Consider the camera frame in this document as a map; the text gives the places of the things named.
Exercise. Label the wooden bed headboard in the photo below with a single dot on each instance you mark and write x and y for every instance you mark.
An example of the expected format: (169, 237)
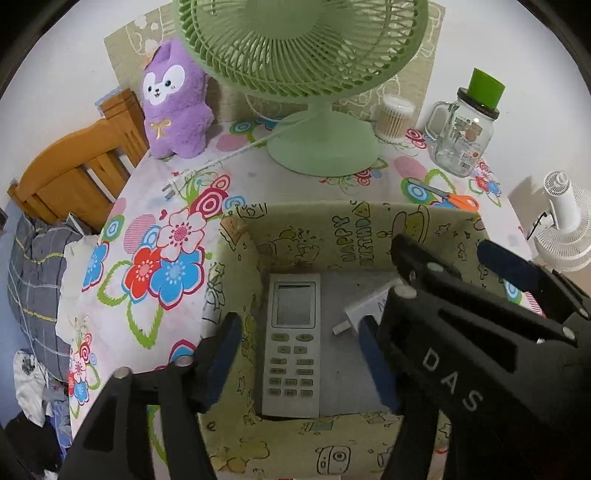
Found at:
(69, 180)

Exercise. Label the green desk fan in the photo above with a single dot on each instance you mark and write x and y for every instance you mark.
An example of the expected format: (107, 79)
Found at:
(304, 55)

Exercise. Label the grey plaid bedding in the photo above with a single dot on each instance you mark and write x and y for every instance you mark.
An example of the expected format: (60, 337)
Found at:
(32, 277)

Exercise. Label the blue paper sheet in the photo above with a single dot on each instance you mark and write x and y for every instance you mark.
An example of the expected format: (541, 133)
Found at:
(106, 94)

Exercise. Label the white pillow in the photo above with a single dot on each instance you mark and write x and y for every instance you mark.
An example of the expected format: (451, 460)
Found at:
(74, 277)

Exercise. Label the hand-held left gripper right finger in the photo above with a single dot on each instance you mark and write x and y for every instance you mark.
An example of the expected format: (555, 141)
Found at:
(376, 355)

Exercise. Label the purple plush toy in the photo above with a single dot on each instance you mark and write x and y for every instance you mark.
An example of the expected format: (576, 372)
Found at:
(175, 110)

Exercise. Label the white remote control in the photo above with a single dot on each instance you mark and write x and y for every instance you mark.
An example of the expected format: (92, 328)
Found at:
(291, 350)

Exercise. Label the cartoon printed storage box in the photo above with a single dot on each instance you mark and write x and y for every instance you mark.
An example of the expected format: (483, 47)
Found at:
(351, 230)

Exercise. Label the cotton swab jar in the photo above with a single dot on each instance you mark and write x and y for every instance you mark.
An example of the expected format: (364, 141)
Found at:
(392, 115)

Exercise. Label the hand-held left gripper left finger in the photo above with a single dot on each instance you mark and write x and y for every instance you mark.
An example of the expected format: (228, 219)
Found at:
(226, 360)

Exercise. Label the white plug charger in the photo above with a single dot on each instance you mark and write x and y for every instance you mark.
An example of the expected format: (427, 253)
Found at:
(364, 309)

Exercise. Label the green plastic cup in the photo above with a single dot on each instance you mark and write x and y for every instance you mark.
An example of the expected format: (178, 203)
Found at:
(485, 87)

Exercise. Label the floral tablecloth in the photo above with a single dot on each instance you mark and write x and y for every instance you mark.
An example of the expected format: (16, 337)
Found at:
(152, 198)

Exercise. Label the glass jar mug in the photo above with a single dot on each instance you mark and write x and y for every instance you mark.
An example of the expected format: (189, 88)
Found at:
(457, 138)

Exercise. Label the white standing fan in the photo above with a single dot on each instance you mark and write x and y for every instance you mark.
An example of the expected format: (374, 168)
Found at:
(563, 221)

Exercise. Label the pile of clothes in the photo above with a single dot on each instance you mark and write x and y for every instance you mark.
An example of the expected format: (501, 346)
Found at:
(27, 383)

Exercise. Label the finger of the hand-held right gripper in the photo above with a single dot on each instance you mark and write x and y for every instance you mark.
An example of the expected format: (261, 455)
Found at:
(461, 332)
(508, 267)

